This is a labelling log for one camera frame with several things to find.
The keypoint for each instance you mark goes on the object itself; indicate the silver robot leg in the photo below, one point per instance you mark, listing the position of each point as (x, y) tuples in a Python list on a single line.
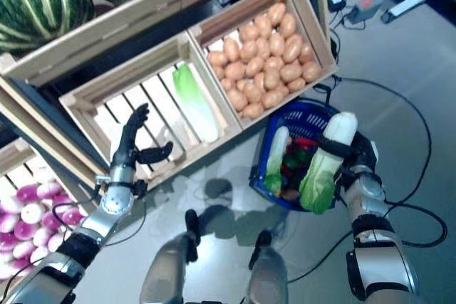
[(167, 268), (267, 275)]

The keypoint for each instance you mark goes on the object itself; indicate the large green striped pumpkin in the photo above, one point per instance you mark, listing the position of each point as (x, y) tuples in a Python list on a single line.
[(35, 5)]

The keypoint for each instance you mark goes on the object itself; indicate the white-slatted wooden crate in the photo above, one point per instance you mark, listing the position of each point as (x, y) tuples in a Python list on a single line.
[(199, 154)]

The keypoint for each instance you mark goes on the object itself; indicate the blue plastic shopping basket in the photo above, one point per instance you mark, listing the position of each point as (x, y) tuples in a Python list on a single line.
[(303, 115)]

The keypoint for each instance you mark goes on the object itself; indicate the wooden potato crate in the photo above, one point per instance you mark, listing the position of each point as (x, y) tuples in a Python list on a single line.
[(313, 15)]

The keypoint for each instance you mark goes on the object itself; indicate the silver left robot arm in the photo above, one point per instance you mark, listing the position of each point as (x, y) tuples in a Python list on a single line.
[(114, 204)]

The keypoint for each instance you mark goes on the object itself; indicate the wooden pumpkin crate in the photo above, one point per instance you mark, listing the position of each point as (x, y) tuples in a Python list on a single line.
[(107, 33)]

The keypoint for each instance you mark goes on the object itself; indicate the green bell pepper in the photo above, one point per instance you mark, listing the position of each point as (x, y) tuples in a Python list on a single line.
[(303, 155), (290, 163)]

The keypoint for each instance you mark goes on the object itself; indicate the wooden turnip crate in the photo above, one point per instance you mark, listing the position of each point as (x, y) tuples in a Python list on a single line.
[(14, 161)]

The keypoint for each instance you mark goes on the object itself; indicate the wooden display rack dark frame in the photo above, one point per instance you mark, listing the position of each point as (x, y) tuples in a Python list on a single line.
[(35, 104)]

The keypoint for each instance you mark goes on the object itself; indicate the silver right robot leg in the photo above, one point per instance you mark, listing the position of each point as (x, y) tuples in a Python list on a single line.
[(267, 275)]

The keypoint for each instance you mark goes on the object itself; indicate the mostly white turnip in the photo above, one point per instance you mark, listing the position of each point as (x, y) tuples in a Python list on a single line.
[(31, 212)]

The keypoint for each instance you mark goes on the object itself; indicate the purple white turnip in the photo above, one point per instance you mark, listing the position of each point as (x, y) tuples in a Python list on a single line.
[(22, 230), (47, 190), (26, 192), (50, 221)]

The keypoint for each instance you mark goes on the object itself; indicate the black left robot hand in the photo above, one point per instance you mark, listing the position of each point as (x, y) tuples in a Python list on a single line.
[(124, 154)]

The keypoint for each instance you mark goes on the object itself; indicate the green white napa cabbage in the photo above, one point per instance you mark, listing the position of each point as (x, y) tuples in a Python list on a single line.
[(278, 151), (320, 176), (196, 104)]

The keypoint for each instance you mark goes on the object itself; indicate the brown potato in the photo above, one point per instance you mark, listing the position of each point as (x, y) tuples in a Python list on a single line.
[(311, 72), (296, 85), (237, 100), (273, 100), (271, 79), (306, 54), (253, 110), (252, 92)]

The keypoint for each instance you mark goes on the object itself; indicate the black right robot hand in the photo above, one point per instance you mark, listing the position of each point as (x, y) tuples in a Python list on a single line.
[(363, 154)]

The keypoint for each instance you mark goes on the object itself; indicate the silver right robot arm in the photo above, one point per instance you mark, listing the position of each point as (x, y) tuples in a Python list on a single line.
[(377, 265)]

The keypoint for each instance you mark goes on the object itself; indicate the grey box with red button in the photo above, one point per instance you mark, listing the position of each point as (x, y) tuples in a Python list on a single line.
[(365, 6)]

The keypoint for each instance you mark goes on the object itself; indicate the silver left robot leg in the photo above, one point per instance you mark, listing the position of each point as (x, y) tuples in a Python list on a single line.
[(167, 268)]

